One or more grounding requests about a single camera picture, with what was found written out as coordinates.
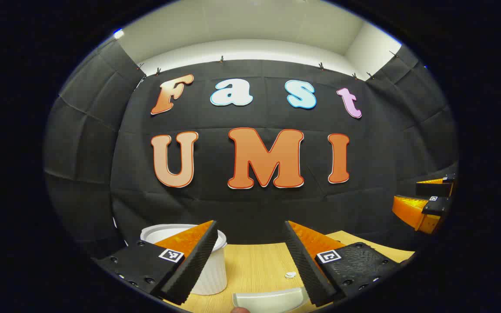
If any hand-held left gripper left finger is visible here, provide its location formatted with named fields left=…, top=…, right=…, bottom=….
left=92, top=220, right=219, bottom=306

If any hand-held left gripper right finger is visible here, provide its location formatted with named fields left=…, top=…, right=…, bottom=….
left=284, top=220, right=407, bottom=307

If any white plastic dustpan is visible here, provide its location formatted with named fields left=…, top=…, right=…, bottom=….
left=232, top=287, right=310, bottom=313

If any wooden desktop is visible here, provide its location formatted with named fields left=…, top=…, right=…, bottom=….
left=164, top=230, right=416, bottom=313

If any white ribbed garbage bin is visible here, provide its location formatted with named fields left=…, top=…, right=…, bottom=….
left=140, top=224, right=228, bottom=296

